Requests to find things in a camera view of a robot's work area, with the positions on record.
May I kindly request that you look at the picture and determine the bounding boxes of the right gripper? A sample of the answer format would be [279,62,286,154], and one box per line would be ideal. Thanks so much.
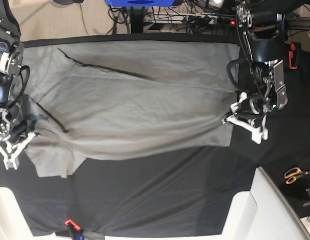
[0,102,40,170]

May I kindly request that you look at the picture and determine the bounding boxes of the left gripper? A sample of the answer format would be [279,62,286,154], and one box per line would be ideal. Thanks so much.
[222,92,278,144]

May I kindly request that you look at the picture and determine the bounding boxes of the grey T-shirt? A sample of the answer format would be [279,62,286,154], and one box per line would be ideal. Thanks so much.
[24,41,240,178]

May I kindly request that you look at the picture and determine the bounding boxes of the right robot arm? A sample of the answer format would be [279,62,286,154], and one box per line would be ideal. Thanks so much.
[0,0,38,170]

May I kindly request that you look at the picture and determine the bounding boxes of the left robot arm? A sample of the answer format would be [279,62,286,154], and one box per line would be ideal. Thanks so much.
[224,0,289,145]

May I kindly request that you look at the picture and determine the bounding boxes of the red black clamp right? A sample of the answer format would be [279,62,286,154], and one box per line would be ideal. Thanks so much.
[288,42,302,70]

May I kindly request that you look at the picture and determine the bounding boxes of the black tablecloth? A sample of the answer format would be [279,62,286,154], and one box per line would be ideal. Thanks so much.
[0,37,310,238]

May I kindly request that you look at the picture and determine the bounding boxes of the red clamp bottom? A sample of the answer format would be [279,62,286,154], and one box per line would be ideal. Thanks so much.
[64,219,86,240]

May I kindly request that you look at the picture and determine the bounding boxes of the white power strip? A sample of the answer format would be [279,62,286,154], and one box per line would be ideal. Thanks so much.
[144,13,236,27]

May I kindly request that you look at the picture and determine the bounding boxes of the black table leg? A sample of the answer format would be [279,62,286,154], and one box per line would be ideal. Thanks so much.
[129,7,148,34]

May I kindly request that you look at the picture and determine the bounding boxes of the blue bin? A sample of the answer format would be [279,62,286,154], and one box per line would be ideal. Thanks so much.
[105,0,175,7]

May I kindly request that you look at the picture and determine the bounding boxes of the orange handled scissors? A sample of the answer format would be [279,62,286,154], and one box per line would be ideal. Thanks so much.
[284,167,310,185]

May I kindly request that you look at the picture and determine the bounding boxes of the white table frame left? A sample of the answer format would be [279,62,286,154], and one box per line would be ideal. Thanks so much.
[0,187,34,240]

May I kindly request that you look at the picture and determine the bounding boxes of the white table frame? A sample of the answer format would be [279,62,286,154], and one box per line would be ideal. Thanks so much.
[221,167,310,240]
[0,187,34,240]

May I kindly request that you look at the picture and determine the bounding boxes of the white table frame right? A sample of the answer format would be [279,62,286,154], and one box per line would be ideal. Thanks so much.
[221,167,310,240]

